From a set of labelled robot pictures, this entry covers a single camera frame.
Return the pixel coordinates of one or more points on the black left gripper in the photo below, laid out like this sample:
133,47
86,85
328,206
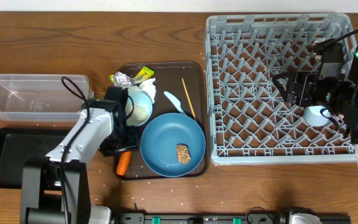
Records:
122,147

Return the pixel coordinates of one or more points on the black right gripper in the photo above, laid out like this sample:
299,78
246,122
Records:
306,79

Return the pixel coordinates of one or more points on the orange carrot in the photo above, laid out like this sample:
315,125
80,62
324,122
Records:
123,163

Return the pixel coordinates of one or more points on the dark blue plate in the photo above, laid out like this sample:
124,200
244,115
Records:
159,141

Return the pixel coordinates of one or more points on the light blue plastic cup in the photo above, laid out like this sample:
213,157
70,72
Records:
316,116

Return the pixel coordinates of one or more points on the brown food scrap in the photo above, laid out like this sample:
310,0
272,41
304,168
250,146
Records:
183,153

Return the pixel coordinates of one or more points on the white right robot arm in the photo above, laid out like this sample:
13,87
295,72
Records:
349,110

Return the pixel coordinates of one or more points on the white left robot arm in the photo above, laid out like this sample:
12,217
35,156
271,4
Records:
55,189

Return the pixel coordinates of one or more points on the grey dishwasher rack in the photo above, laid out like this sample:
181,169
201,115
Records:
249,122

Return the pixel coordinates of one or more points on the light blue rice bowl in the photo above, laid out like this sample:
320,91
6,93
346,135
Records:
138,108

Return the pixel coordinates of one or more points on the crumpled white tissue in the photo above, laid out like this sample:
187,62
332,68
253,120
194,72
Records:
147,87

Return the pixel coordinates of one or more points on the crumpled aluminium foil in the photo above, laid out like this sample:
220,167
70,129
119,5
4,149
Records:
122,80

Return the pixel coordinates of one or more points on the light blue plastic knife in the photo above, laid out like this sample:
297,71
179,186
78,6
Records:
175,101

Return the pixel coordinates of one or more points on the yellow green wrapper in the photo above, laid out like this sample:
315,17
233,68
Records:
144,74

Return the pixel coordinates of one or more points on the dark brown serving tray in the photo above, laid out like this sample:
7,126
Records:
168,78

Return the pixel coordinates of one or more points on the wooden chopstick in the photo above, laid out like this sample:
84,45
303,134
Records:
189,100

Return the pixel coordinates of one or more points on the black tray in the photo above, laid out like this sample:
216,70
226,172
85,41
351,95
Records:
18,145

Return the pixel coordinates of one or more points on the clear plastic bin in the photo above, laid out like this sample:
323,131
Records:
38,97

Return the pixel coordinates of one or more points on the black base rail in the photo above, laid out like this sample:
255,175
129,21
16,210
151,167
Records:
252,217

